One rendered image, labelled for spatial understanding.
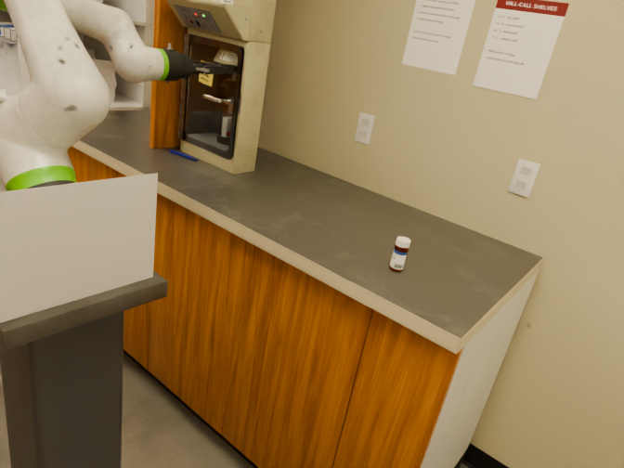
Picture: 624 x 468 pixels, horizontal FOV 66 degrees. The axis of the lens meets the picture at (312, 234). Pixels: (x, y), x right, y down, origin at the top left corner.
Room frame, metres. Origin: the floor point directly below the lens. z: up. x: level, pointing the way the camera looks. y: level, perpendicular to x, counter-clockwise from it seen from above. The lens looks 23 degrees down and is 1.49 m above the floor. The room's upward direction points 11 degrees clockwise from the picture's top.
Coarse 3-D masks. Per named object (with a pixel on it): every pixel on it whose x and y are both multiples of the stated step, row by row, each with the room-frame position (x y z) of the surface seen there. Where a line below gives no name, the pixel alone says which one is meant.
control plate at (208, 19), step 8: (176, 8) 1.81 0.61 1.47; (184, 8) 1.78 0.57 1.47; (192, 8) 1.75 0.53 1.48; (184, 16) 1.82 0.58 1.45; (192, 16) 1.79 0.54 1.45; (200, 16) 1.76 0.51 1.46; (208, 16) 1.72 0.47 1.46; (192, 24) 1.83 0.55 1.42; (208, 24) 1.76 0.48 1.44; (216, 24) 1.73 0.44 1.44
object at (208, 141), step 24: (192, 48) 1.87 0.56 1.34; (216, 48) 1.79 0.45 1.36; (240, 48) 1.72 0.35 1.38; (240, 72) 1.72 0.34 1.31; (192, 96) 1.86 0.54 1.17; (216, 96) 1.78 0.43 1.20; (192, 120) 1.85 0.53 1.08; (216, 120) 1.77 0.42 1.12; (192, 144) 1.84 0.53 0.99; (216, 144) 1.77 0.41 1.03
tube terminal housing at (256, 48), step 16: (240, 0) 1.75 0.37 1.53; (256, 0) 1.74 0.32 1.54; (272, 0) 1.80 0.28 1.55; (256, 16) 1.74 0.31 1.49; (272, 16) 1.81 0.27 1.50; (192, 32) 1.89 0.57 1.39; (208, 32) 1.84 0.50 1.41; (256, 32) 1.75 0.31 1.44; (256, 48) 1.76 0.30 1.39; (256, 64) 1.77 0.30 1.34; (256, 80) 1.77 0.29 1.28; (256, 96) 1.78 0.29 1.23; (240, 112) 1.73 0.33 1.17; (256, 112) 1.79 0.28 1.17; (240, 128) 1.73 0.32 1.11; (256, 128) 1.80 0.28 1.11; (240, 144) 1.74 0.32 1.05; (256, 144) 1.81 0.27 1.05; (208, 160) 1.81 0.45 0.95; (224, 160) 1.76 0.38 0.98; (240, 160) 1.75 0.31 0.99
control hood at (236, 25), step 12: (168, 0) 1.81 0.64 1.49; (180, 0) 1.76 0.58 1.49; (192, 0) 1.72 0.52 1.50; (204, 0) 1.69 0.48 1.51; (216, 12) 1.68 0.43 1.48; (228, 12) 1.64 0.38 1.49; (240, 12) 1.69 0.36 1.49; (228, 24) 1.69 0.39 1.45; (240, 24) 1.69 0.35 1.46; (228, 36) 1.74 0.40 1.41; (240, 36) 1.70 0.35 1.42
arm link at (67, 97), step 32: (32, 0) 0.95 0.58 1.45; (32, 32) 0.91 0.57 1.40; (64, 32) 0.94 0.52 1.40; (32, 64) 0.89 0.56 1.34; (64, 64) 0.89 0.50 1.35; (32, 96) 0.87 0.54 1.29; (64, 96) 0.86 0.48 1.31; (96, 96) 0.89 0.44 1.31; (32, 128) 0.87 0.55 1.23; (64, 128) 0.87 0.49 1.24
